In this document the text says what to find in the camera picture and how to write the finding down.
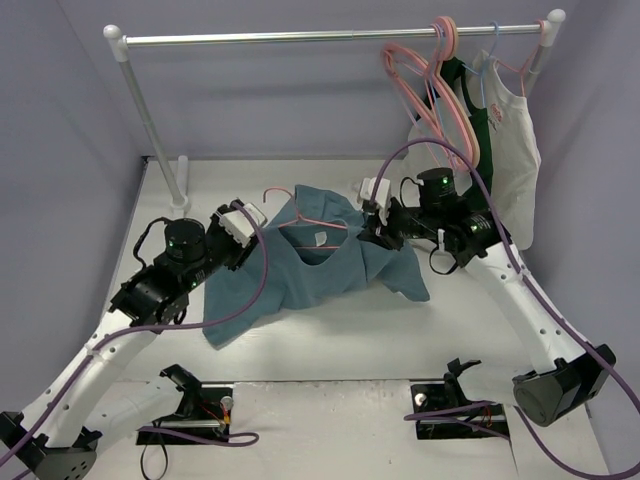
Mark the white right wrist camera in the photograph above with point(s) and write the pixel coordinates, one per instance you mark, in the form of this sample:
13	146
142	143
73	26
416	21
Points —
374	196

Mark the pink hanger behind thick one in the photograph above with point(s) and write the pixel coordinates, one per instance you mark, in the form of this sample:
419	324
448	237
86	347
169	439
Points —
393	56

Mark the blue t shirt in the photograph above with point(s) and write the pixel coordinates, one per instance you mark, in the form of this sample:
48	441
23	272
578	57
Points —
280	276

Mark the blue wire hanger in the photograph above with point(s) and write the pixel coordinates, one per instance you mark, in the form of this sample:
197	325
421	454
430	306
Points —
483	68

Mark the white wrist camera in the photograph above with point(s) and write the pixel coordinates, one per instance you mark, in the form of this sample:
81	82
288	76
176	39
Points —
374	196
241	221

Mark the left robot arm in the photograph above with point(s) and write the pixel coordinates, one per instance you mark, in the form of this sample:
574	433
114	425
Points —
61	433

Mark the thin pink wire hanger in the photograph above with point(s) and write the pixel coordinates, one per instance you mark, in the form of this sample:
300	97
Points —
300	218

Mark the pink hanger at rack end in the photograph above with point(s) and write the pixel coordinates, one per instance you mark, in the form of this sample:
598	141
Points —
522	70

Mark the green t shirt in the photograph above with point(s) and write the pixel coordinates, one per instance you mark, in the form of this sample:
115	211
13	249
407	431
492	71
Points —
475	125

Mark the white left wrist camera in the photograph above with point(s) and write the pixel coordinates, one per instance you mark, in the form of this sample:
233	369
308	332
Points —
241	221

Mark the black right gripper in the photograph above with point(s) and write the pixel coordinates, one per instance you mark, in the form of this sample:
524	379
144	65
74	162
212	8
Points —
378	229

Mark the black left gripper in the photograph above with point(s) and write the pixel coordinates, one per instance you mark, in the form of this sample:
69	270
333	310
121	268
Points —
236	252

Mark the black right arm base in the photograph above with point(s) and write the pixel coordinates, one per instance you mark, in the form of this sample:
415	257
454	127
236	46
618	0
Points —
444	416

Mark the white t shirt on hanger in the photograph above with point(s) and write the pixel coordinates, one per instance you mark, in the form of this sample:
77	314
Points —
515	154

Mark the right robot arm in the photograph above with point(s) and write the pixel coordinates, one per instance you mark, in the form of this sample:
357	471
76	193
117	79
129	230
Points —
564	369

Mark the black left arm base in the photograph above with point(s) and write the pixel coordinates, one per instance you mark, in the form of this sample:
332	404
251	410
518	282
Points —
209	419

